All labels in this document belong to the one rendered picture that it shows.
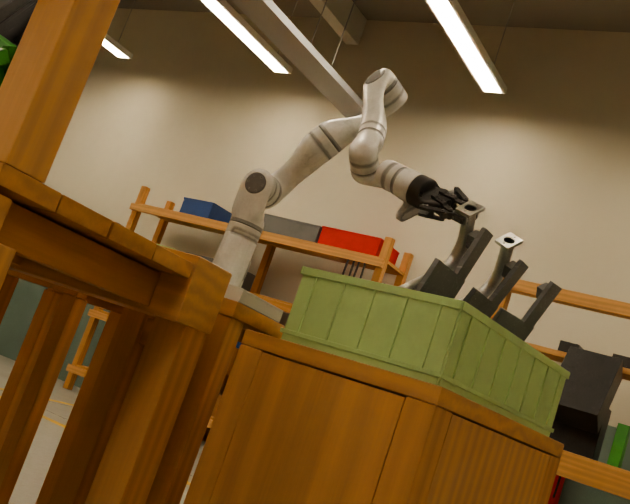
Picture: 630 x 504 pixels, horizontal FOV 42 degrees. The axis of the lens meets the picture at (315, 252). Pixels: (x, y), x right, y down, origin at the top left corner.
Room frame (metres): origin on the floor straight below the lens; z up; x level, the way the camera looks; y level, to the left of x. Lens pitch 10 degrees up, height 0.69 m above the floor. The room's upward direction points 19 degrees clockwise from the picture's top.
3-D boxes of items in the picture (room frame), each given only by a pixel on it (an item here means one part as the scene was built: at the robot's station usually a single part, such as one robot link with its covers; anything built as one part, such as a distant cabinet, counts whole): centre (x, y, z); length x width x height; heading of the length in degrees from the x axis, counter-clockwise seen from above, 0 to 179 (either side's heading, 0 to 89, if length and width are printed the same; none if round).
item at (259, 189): (2.19, 0.20, 1.14); 0.09 x 0.09 x 0.17; 68
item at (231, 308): (2.19, 0.21, 0.83); 0.32 x 0.32 x 0.04; 64
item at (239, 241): (2.19, 0.20, 0.98); 0.09 x 0.09 x 0.17; 59
